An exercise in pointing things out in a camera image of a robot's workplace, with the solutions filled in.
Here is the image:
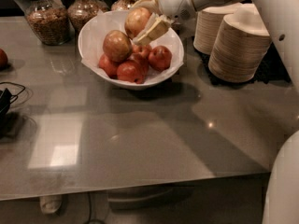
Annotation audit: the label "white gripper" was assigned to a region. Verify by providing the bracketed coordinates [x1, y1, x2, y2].
[132, 0, 195, 46]

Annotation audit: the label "yellow-red apple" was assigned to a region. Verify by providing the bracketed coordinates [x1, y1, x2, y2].
[103, 30, 132, 63]
[124, 7, 151, 39]

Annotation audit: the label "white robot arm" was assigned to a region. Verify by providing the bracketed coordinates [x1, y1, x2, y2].
[134, 0, 299, 224]

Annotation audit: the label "red apple middle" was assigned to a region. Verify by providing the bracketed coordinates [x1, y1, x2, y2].
[129, 45, 151, 75]

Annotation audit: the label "red apple right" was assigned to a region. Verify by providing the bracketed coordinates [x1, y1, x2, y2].
[148, 46, 172, 72]

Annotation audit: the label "white oval bowl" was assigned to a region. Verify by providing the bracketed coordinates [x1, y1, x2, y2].
[78, 10, 185, 91]

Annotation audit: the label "red apple front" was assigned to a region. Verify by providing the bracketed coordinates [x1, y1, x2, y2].
[117, 60, 145, 84]

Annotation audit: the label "white paper bowl liner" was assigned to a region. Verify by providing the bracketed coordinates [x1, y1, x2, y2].
[80, 9, 183, 86]

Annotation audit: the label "red apple at left edge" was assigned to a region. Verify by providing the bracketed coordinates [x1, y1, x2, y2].
[0, 49, 8, 68]

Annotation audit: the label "rear stack paper bowls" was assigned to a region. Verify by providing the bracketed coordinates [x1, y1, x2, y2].
[193, 3, 242, 55]

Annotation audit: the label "stack paper bowls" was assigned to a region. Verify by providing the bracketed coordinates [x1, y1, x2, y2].
[208, 4, 272, 83]
[193, 3, 242, 55]

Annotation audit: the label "front stack paper bowls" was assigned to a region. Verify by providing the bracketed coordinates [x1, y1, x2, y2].
[208, 4, 272, 83]

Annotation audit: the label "glass cereal jar far left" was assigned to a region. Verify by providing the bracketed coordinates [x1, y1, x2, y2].
[25, 0, 70, 46]

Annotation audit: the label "white shoe under table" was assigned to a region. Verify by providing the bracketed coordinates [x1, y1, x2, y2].
[39, 195, 63, 215]

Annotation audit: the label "black device with cable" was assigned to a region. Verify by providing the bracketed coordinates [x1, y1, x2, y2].
[0, 81, 26, 128]

